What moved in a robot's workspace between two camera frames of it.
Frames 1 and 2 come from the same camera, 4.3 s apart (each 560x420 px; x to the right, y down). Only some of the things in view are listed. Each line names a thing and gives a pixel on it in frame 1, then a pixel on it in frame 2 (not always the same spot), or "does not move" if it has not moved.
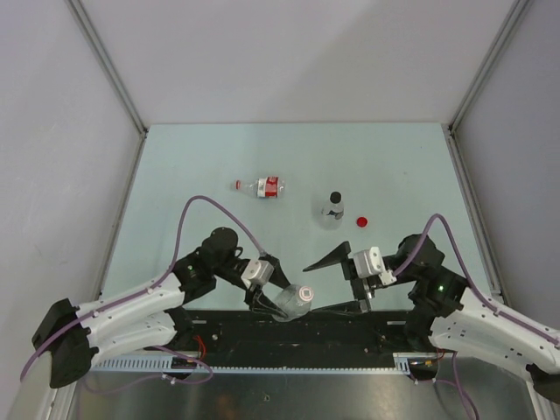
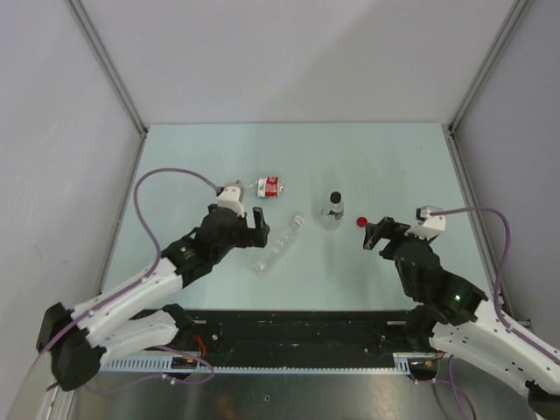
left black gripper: x=260 y=302 → x=255 y=237
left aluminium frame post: x=81 y=14 does not move
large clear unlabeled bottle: x=294 y=301 → x=275 y=251
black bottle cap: x=335 y=197 does not move
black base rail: x=330 y=339 does not move
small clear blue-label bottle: x=332 y=215 does not move
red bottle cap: x=361 y=221 does not move
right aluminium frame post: x=519 y=10 does not move
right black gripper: x=339 y=255 → x=386 y=228
